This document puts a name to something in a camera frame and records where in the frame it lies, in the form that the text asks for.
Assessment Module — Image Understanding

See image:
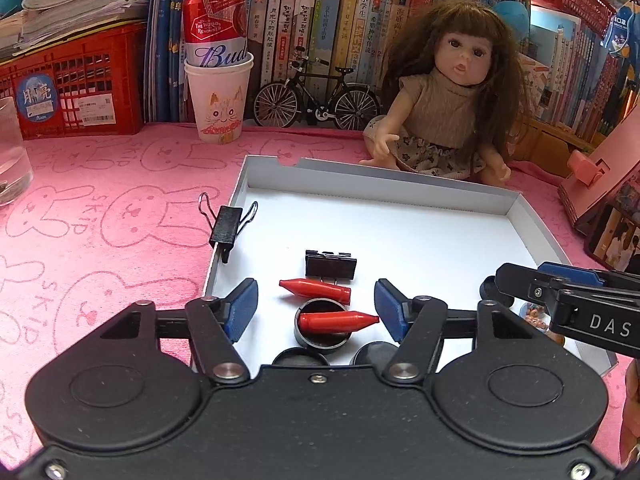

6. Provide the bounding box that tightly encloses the large black binder clip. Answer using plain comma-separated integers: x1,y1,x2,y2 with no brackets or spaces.
304,248,359,282

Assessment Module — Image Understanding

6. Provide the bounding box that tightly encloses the long-haired baby doll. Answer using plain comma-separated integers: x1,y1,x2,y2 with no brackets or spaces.
358,0,534,184

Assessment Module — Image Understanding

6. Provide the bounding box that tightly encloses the cat print paper cup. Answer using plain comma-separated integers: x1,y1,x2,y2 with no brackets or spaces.
183,52,255,144

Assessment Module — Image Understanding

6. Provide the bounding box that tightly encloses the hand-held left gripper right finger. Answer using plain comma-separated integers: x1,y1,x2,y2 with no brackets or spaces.
374,278,551,386

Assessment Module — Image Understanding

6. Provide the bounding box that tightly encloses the white cardboard box tray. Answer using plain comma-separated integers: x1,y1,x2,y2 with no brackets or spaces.
192,154,619,379

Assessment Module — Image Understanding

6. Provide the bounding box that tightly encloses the pink rabbit print towel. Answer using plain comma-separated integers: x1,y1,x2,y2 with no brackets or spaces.
0,120,640,462

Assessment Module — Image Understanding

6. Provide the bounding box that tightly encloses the red plastic cone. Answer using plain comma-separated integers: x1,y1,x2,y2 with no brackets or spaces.
298,311,380,335
278,277,352,306

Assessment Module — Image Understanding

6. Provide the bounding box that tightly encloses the red beer can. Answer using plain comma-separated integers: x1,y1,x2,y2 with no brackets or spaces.
181,0,250,69

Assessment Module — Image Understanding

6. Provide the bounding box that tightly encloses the blue bear hair clip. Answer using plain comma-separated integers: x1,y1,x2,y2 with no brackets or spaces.
522,302,551,332

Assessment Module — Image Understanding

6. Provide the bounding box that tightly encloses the person's right hand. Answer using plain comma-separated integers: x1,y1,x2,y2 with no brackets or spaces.
621,357,640,461

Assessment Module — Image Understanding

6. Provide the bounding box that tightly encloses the black model bicycle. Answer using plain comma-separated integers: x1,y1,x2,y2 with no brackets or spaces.
253,45,382,132

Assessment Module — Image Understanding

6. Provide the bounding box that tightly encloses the black round lid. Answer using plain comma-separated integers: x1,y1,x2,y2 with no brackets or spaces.
349,341,401,369
272,348,331,367
292,298,354,351
478,279,516,311

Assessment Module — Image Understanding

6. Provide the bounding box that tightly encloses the pink phone stand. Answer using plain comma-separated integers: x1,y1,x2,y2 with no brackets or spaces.
557,109,640,237

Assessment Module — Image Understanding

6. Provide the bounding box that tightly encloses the black smartphone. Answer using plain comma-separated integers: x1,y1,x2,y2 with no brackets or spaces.
583,204,640,274

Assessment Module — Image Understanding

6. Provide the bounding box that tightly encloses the white orange stationery box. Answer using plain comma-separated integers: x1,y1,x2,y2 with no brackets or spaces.
519,54,552,122

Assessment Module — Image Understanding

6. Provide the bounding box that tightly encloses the large red plastic basket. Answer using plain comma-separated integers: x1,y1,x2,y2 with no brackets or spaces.
0,19,149,140

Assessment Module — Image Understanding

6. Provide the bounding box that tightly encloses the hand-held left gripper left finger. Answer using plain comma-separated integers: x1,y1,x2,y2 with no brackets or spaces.
75,277,259,386

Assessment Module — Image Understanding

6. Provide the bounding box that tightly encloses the stack of paperback books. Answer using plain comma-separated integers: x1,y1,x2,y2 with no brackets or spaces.
0,0,156,61

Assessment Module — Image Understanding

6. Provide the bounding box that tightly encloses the clear glass mug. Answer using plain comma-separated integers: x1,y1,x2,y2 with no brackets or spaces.
0,95,35,207

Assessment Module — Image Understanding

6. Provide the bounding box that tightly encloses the small black binder clip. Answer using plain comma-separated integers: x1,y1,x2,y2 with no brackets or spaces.
197,192,260,265

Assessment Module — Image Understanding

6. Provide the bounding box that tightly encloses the row of upright books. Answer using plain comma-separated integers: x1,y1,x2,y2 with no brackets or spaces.
144,0,640,147

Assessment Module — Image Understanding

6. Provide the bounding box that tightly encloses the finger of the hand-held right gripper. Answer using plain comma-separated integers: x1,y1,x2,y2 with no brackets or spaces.
537,261,640,291
495,262,562,321

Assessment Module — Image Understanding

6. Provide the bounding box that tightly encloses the blue plush ball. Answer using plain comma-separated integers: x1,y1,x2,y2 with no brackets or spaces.
492,0,531,46

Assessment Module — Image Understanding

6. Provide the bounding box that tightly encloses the wooden desk shelf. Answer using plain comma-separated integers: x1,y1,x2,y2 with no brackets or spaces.
519,117,602,182

